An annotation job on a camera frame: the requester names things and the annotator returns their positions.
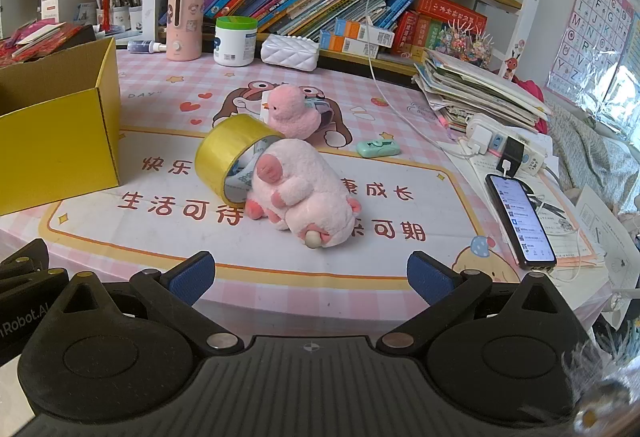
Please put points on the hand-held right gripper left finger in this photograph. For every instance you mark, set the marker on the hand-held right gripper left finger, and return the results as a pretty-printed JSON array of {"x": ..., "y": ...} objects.
[{"x": 192, "y": 279}]

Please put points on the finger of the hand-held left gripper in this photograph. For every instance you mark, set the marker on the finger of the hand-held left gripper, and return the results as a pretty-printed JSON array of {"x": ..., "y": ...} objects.
[{"x": 22, "y": 256}]

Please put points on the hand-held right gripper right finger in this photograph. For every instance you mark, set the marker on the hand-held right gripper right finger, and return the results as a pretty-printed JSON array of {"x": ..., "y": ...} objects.
[{"x": 430, "y": 282}]

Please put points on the yellow cardboard box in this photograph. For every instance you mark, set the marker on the yellow cardboard box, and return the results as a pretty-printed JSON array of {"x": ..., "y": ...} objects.
[{"x": 50, "y": 142}]

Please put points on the yellow tape roll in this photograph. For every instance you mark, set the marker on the yellow tape roll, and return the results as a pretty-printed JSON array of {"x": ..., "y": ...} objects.
[{"x": 220, "y": 152}]

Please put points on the mint green correction tape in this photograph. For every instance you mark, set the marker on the mint green correction tape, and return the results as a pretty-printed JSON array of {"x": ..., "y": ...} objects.
[{"x": 377, "y": 149}]

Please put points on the pink plush sheep toy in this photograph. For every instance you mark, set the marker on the pink plush sheep toy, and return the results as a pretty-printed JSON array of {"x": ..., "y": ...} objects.
[{"x": 305, "y": 187}]

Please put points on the pink plush duck toy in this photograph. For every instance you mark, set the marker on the pink plush duck toy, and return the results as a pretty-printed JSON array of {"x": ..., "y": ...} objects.
[{"x": 290, "y": 112}]

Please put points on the small teal gadget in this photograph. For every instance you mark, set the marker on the small teal gadget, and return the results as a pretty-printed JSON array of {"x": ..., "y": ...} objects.
[{"x": 320, "y": 106}]

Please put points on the pink printed table mat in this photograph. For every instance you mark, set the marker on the pink printed table mat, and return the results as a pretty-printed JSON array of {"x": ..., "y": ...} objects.
[{"x": 150, "y": 237}]

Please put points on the black smartphone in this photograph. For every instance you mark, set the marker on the black smartphone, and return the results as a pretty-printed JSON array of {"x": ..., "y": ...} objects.
[{"x": 520, "y": 217}]

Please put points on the printed worksheet paper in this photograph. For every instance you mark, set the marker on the printed worksheet paper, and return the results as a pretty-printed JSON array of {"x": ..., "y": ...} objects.
[{"x": 565, "y": 222}]

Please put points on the black charger plug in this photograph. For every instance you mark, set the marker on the black charger plug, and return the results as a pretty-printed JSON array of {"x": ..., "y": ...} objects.
[{"x": 510, "y": 152}]

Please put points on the white charger plug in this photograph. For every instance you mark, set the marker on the white charger plug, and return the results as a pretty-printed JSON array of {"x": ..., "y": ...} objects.
[{"x": 481, "y": 137}]

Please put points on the white power strip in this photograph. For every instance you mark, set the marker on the white power strip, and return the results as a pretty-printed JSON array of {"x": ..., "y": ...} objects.
[{"x": 532, "y": 161}]

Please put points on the stack of papers and booklets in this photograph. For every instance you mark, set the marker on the stack of papers and booklets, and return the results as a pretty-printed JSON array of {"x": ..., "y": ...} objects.
[{"x": 480, "y": 87}]

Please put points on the grey blanket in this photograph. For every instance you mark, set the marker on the grey blanket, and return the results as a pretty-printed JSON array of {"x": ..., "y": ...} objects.
[{"x": 590, "y": 157}]

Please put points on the magenta cloth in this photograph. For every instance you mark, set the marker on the magenta cloth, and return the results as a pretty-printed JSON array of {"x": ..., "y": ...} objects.
[{"x": 532, "y": 92}]

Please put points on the pile of red envelopes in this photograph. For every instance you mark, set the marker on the pile of red envelopes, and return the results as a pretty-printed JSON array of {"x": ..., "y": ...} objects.
[{"x": 40, "y": 39}]

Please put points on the red reindeer ornament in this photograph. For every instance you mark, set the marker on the red reindeer ornament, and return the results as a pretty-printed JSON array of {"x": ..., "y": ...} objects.
[{"x": 510, "y": 62}]

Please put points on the small dark spray bottle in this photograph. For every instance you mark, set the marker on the small dark spray bottle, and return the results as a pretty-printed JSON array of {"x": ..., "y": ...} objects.
[{"x": 142, "y": 47}]

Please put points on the white jar with green lid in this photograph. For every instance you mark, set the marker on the white jar with green lid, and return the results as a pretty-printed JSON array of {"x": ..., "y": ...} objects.
[{"x": 235, "y": 44}]

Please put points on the colourful beaded accessories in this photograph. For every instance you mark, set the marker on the colourful beaded accessories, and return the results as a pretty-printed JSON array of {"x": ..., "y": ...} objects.
[{"x": 465, "y": 44}]

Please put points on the white quilted pencil case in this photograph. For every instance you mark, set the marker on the white quilted pencil case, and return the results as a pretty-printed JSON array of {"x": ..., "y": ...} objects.
[{"x": 290, "y": 53}]

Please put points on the blue and orange box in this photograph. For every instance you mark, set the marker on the blue and orange box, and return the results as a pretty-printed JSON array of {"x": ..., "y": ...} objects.
[
  {"x": 365, "y": 32},
  {"x": 345, "y": 46}
]

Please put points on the pink humidifier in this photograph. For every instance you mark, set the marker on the pink humidifier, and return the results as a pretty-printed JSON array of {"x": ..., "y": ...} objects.
[{"x": 185, "y": 27}]

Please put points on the white pen cup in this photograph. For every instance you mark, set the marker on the white pen cup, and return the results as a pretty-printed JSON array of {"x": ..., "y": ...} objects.
[
  {"x": 120, "y": 18},
  {"x": 136, "y": 19}
]

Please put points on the red book boxes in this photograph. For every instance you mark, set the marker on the red book boxes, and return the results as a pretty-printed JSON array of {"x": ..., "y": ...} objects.
[{"x": 450, "y": 9}]

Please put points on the alphabet wall poster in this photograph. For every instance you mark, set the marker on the alphabet wall poster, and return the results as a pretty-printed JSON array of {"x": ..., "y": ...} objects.
[{"x": 595, "y": 27}]

